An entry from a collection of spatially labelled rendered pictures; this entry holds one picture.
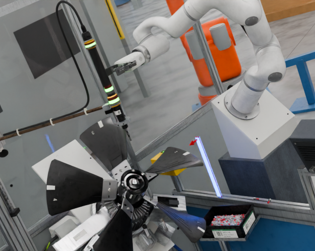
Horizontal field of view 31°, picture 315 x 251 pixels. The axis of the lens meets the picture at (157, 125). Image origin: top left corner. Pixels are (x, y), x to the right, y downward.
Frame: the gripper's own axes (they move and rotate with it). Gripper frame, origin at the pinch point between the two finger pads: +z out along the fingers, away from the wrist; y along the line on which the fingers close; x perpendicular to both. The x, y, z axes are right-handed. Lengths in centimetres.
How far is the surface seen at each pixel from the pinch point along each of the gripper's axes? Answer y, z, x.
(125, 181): -3.3, 17.3, -41.6
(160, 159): 4.5, -9.2, -47.2
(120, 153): 6.4, 7.9, -34.2
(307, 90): 146, -310, -150
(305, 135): -65, -25, -42
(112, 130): 13.2, 3.0, -25.7
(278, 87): 224, -363, -168
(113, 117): 0.8, 7.6, -17.2
